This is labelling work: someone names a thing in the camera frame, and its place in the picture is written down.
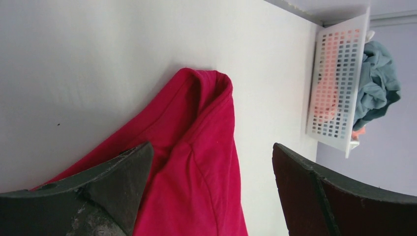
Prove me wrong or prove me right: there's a teal t-shirt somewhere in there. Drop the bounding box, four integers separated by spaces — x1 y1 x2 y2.
353 41 401 131

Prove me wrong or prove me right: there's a red t-shirt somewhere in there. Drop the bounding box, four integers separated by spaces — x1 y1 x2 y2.
30 67 249 236

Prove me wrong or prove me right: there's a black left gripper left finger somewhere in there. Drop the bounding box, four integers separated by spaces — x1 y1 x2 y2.
0 142 154 236

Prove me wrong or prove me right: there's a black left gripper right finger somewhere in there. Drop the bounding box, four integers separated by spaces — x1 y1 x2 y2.
272 143 417 236

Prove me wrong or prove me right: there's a white plastic laundry basket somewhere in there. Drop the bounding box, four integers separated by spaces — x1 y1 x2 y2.
306 5 370 158

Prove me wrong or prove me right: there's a salmon pink t-shirt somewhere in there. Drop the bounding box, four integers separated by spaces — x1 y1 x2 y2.
312 29 360 138

